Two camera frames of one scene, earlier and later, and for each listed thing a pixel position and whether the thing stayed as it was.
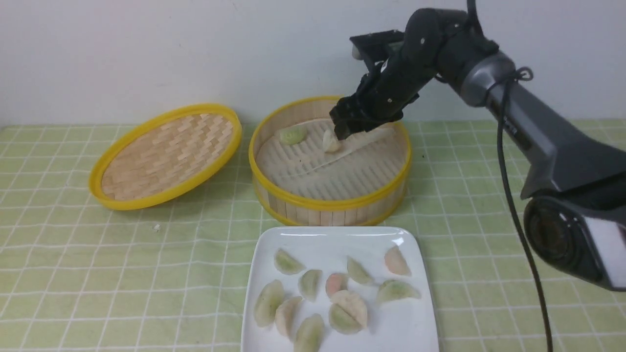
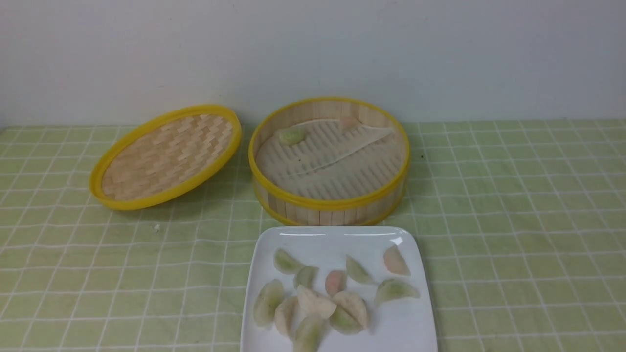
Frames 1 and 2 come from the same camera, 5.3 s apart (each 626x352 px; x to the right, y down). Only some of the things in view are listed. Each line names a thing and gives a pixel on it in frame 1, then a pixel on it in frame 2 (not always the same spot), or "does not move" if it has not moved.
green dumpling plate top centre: [357, 272] does not move
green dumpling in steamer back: [293, 136] does not move
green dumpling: [268, 296] does not move
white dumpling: [330, 142] to [313, 303]
